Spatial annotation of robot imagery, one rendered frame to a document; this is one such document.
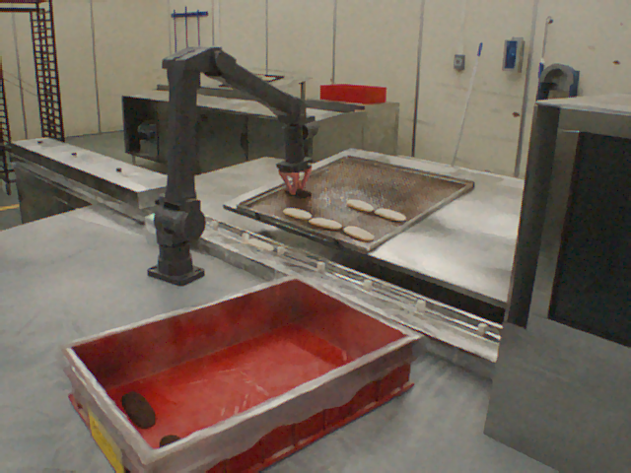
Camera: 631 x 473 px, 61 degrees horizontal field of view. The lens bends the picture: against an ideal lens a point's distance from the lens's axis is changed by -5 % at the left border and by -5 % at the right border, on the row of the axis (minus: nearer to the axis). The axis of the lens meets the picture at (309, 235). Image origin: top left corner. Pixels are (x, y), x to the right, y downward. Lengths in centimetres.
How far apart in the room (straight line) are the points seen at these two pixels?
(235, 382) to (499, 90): 443
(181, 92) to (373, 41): 470
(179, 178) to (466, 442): 83
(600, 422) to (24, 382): 88
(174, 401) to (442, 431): 41
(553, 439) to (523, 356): 12
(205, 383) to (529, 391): 50
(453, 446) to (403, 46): 503
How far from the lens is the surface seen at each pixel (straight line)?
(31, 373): 107
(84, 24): 882
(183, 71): 128
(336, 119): 432
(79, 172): 218
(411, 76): 560
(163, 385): 97
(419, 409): 92
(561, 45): 492
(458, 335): 106
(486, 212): 154
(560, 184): 71
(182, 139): 129
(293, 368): 99
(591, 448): 83
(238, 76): 142
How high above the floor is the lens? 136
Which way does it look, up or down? 19 degrees down
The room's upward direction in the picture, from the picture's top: 1 degrees clockwise
